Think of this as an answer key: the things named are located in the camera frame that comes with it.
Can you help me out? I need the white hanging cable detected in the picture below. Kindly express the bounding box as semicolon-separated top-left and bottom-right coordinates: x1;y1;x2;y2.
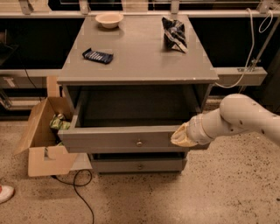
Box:
214;7;275;89

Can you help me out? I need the round metal drawer knob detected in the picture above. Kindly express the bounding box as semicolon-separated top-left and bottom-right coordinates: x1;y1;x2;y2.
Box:
136;140;143;147

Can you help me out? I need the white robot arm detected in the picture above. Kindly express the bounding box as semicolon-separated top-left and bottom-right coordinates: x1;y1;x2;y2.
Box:
171;94;280;147

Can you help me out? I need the black floor cable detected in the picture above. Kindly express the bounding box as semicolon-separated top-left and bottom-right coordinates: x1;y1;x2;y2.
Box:
51;169;95;224

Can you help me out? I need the metal window railing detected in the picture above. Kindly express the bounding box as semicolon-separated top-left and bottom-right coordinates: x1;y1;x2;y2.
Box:
0;0;280;18

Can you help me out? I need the grey top drawer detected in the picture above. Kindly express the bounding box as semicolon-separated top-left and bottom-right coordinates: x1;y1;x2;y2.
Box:
59;84;201;154

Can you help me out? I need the dark chip bag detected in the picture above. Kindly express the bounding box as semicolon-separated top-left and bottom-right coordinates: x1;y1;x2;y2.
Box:
162;17;187;53

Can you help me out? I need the grey drawer cabinet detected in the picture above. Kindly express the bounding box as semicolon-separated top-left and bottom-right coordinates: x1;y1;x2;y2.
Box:
58;15;218;173

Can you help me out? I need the green snack bag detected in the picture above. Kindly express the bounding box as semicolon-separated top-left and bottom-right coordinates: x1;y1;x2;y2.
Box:
49;114;71;145

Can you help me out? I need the white shoe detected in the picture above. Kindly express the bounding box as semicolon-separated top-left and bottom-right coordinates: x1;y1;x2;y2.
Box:
0;185;15;204

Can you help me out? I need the white paper bowl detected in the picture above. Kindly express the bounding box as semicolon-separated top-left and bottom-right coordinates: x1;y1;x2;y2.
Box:
95;13;123;29

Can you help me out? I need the open cardboard box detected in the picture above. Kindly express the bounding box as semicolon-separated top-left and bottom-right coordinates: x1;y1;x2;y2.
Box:
13;97;77;177

